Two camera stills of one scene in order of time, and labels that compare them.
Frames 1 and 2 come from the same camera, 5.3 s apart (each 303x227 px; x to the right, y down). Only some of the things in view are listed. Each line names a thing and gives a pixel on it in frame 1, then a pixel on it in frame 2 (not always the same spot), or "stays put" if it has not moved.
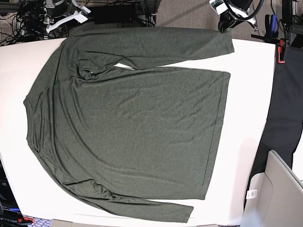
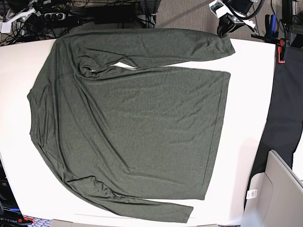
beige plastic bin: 274,198 stays put
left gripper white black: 58,13 -> 11,17
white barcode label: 252,194 stays put
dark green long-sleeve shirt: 108,130 stays put
